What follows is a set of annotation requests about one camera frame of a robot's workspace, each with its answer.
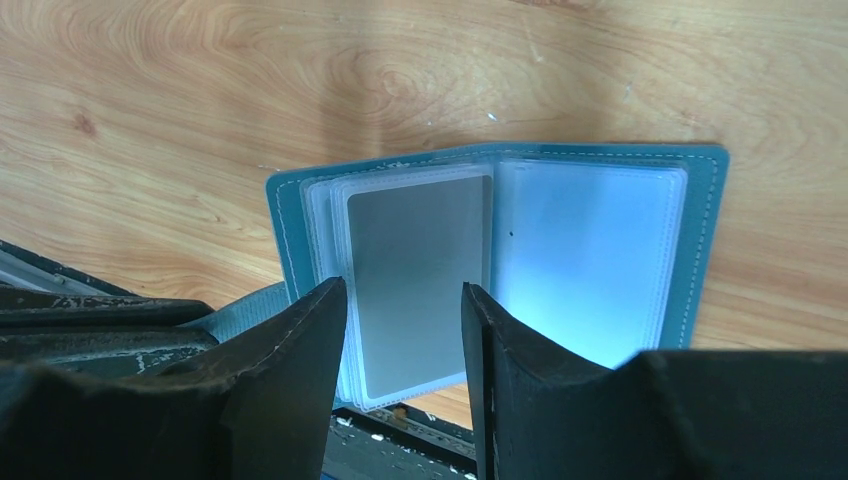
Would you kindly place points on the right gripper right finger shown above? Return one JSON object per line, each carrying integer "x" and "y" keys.
{"x": 540, "y": 411}

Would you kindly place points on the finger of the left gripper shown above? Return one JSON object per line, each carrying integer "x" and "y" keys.
{"x": 30, "y": 308}
{"x": 104, "y": 352}

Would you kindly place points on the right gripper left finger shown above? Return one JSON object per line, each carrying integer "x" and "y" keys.
{"x": 256, "y": 406}

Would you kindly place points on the blue card holder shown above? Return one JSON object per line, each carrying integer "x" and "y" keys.
{"x": 602, "y": 248}

